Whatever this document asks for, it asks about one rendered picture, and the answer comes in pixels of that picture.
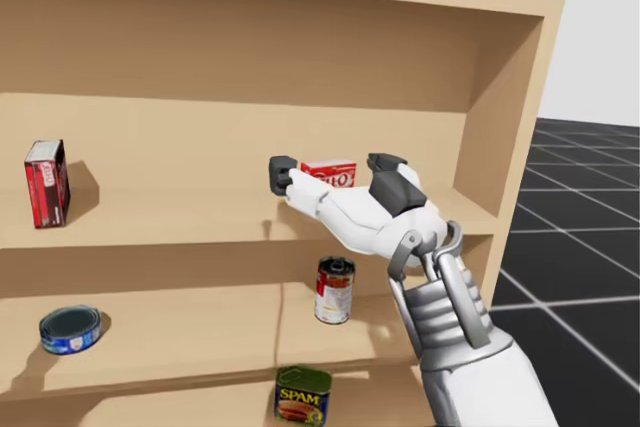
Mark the green and blue rectangular can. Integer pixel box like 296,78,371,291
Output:
273,365,333,427

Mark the blue flat can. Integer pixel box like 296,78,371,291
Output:
39,304,103,356

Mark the pale wooden shelf unit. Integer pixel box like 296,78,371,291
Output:
0,0,567,427

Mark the red and white can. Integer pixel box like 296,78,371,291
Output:
314,255,357,325

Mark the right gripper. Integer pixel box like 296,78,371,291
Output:
268,152,448,268

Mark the red and white carton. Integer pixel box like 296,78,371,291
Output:
300,159,357,190

